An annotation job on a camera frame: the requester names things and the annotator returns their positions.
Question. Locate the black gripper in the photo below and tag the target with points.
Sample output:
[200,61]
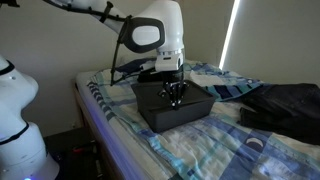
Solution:
[173,76]

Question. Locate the dark grey plastic box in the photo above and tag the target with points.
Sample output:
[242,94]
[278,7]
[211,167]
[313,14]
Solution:
[180,118]

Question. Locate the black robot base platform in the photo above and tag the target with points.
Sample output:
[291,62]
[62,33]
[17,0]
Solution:
[66,166]

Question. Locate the blue checked duvet cover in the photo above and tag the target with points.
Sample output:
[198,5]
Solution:
[213,150]

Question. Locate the white mattress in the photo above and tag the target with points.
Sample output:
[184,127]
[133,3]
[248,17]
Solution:
[110,143]

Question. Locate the dark blue jeans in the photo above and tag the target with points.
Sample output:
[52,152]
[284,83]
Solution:
[283,113]

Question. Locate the wooden bed frame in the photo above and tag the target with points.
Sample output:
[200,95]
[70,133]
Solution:
[87,123]

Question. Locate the black bracket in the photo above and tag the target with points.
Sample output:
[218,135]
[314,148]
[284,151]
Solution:
[8,3]

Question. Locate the white cloth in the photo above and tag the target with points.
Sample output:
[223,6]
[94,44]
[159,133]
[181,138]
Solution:
[205,80]

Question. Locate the white window blind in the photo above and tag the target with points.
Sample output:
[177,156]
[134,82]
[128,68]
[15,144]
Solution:
[276,36]

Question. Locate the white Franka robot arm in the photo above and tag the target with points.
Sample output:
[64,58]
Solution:
[160,13]

